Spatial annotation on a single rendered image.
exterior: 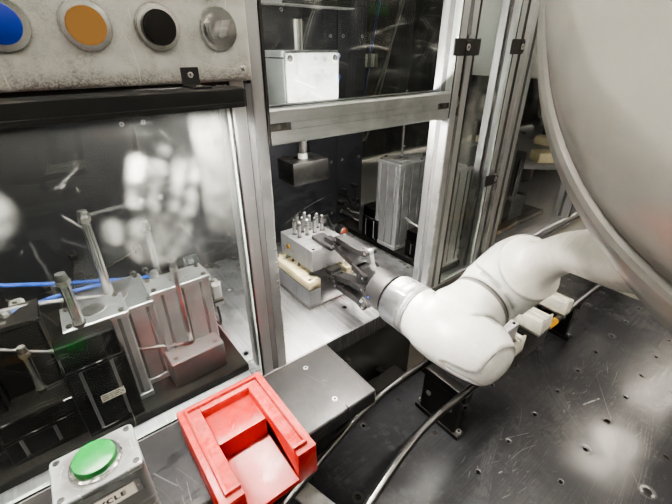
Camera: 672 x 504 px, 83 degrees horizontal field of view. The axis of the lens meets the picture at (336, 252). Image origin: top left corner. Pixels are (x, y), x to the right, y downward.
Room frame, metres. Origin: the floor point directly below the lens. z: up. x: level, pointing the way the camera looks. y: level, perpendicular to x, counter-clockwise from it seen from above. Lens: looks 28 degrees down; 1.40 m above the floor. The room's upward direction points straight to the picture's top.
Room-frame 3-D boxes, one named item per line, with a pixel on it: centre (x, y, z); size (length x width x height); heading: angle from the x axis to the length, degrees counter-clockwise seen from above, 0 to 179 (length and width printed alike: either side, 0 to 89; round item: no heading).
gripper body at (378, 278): (0.59, -0.07, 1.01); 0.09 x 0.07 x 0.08; 38
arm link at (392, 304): (0.54, -0.12, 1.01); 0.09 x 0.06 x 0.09; 128
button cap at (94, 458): (0.24, 0.25, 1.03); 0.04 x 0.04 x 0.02
